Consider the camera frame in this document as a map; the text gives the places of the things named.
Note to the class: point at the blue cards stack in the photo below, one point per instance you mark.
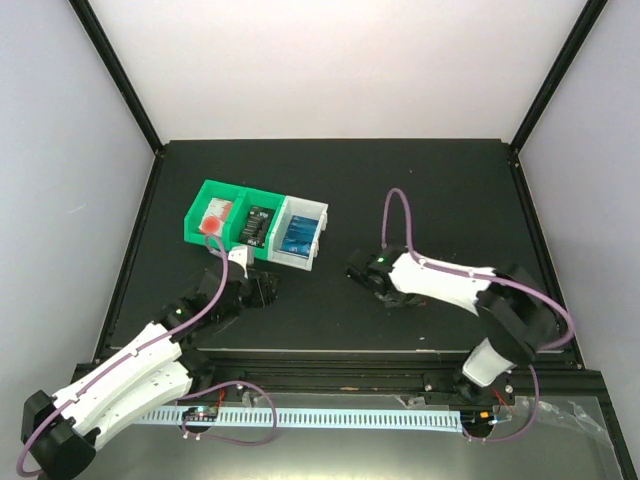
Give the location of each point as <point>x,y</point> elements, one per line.
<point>299,236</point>

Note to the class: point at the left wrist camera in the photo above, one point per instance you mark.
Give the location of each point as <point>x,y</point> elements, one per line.
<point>240,259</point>

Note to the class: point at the black frame post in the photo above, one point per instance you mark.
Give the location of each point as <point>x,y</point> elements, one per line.
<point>572,45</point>
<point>101,43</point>

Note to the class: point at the white storage bin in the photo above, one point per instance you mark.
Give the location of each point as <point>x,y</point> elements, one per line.
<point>300,207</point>

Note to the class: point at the white slotted cable duct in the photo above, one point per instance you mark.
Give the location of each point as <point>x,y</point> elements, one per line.
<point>305,418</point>

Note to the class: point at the red white cards stack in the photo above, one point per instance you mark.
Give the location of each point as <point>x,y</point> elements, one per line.
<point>215,216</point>

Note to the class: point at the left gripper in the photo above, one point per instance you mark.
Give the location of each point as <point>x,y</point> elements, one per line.
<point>263,293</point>

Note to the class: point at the green double storage bin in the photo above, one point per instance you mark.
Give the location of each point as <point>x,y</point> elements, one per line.
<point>242,199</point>

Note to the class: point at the black cards stack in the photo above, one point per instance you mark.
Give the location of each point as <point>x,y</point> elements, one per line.
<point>256,227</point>

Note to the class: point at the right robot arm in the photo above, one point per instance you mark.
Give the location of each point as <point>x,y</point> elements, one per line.
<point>516,324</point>

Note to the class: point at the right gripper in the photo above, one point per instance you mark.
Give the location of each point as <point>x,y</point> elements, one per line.
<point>392,302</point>

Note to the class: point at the black frame post left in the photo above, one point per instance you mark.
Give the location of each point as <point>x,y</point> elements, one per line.
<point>101,43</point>

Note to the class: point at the black frame post right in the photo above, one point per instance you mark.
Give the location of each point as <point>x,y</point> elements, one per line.
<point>572,45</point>

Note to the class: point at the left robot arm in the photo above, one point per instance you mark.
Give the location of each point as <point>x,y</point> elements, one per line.
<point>62,433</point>

